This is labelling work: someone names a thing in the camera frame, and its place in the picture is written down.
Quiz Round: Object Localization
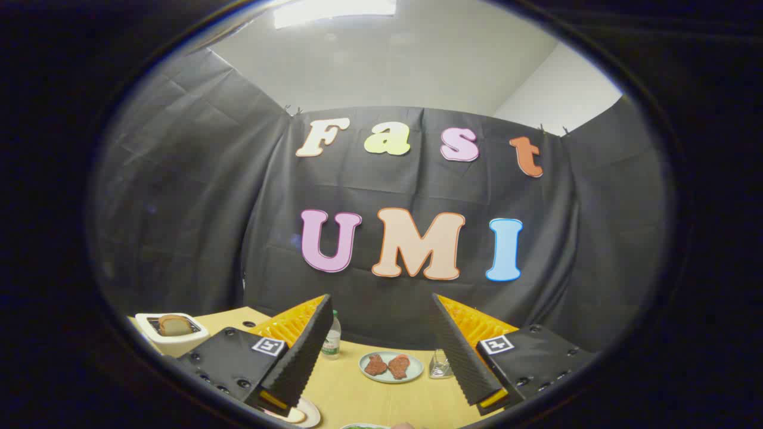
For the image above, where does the light green oval plate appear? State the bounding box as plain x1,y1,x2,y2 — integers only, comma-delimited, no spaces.
359,351,424,384

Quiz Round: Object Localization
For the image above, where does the beige round plate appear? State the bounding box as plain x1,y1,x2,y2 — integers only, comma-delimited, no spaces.
262,396,321,428

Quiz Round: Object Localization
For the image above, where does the brown crust bread slice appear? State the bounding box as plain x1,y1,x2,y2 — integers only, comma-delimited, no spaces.
158,315,194,336

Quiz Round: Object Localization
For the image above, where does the white toaster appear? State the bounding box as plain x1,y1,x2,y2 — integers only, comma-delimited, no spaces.
135,313,210,358

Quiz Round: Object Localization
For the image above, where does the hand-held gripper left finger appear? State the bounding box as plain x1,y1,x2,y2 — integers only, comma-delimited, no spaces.
161,294,334,418

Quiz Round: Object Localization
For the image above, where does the metal wire basket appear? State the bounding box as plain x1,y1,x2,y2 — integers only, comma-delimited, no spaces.
429,349,455,380

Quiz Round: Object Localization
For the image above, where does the clear plastic water bottle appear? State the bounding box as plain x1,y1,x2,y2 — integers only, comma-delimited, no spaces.
321,310,342,360

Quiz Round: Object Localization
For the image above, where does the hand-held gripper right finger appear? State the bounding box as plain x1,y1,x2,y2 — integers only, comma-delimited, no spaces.
431,293,600,416

